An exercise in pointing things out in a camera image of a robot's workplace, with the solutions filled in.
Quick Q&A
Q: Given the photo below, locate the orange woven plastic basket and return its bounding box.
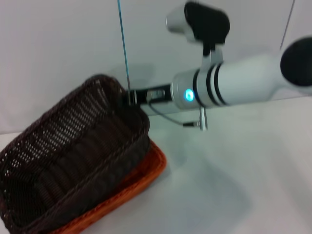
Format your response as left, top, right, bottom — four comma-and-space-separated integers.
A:
48, 140, 168, 234

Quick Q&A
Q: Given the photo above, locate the gray wall seam strip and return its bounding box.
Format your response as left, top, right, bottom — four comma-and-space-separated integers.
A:
279, 0, 297, 50

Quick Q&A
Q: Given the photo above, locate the blue wall seam strip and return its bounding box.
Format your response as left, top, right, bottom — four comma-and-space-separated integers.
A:
117, 0, 131, 92

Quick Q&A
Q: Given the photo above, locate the right wrist metal bracket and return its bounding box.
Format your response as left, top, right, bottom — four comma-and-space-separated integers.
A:
198, 105, 209, 132

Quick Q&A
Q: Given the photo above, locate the dark brown woven basket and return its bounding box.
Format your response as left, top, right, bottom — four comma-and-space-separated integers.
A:
0, 74, 152, 234

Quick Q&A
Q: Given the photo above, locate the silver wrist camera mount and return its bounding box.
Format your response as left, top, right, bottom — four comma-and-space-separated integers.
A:
201, 43, 224, 71

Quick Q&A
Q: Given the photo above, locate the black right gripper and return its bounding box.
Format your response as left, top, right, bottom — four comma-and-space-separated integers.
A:
126, 83, 173, 107

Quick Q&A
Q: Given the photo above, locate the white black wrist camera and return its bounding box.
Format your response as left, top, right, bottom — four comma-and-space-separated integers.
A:
166, 1, 231, 46

